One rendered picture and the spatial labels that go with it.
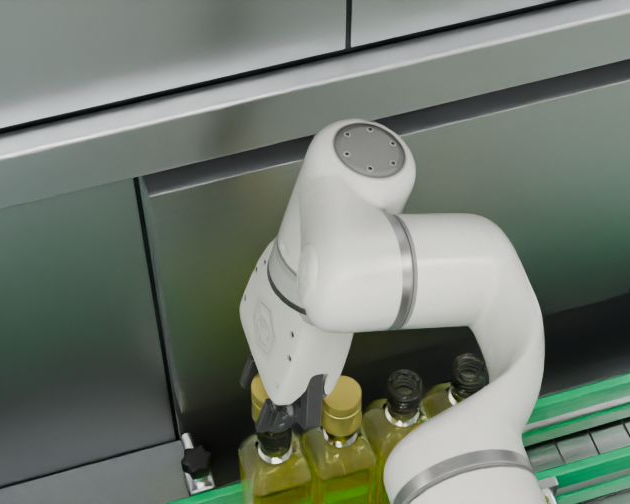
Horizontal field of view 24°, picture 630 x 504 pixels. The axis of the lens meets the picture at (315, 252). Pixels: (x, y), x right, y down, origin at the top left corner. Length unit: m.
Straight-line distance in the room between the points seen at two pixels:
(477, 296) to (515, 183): 0.35
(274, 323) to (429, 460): 0.28
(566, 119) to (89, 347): 0.47
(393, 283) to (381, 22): 0.27
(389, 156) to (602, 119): 0.33
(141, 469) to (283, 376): 0.45
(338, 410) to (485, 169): 0.24
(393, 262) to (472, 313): 0.07
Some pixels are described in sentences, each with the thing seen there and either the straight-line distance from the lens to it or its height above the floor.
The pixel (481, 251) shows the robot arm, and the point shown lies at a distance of 0.93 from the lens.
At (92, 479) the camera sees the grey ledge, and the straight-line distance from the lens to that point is 1.50.
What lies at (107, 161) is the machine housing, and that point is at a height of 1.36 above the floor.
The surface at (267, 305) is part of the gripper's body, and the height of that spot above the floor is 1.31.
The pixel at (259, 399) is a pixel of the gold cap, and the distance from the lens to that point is 1.16.
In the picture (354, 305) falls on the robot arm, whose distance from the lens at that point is 0.90.
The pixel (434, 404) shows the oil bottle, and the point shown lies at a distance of 1.30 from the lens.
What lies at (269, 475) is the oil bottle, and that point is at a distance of 1.25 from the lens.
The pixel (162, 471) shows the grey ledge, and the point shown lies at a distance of 1.50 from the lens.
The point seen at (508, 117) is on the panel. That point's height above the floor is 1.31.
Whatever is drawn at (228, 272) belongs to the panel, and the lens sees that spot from 1.24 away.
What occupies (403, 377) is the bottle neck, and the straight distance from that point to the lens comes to 1.25.
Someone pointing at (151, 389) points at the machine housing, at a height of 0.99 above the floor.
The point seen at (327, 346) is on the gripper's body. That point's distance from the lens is 1.05.
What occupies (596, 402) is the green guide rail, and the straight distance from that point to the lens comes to 1.48.
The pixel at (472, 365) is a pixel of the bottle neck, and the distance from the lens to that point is 1.27.
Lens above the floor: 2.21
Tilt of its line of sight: 54 degrees down
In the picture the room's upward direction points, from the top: straight up
